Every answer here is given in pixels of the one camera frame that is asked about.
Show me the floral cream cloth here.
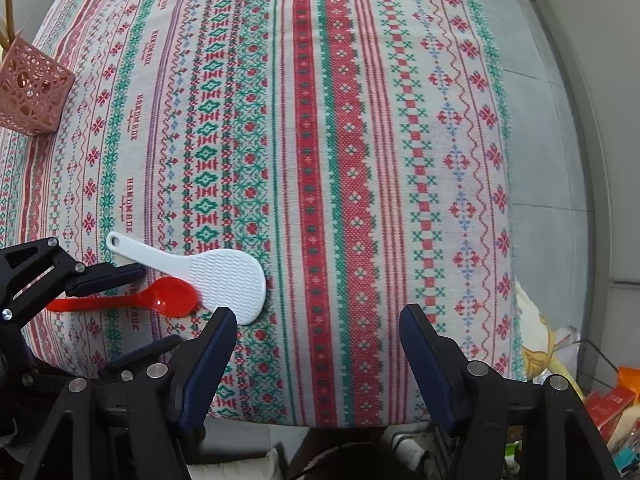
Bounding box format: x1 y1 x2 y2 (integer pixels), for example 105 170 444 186
515 280 583 383

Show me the teal packet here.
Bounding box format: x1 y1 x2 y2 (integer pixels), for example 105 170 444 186
615 447 640 477

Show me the pink lattice utensil holder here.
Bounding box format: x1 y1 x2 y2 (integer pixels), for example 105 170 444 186
0 39 77 136

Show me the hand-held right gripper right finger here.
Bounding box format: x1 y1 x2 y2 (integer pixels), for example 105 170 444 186
399 304 621 480

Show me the white plastic bag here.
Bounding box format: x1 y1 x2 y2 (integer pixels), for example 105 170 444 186
550 327 588 396

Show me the orange red packet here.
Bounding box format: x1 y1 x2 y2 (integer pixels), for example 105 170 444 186
585 366 640 441

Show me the red plastic spoon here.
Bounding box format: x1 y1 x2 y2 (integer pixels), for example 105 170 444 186
46 276 199 319

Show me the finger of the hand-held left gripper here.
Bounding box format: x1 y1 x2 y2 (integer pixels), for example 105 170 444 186
97 335 183 377
0 237 147 331

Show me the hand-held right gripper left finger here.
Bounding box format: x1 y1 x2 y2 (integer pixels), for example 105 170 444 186
20 306 238 480

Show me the white ribbed plastic object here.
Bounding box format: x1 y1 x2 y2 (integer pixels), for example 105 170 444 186
390 432 432 480

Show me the red green patterned tablecloth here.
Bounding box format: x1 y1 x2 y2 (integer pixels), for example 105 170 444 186
0 0 528 428

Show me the white rice paddle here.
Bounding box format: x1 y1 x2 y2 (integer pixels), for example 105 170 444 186
106 232 267 326

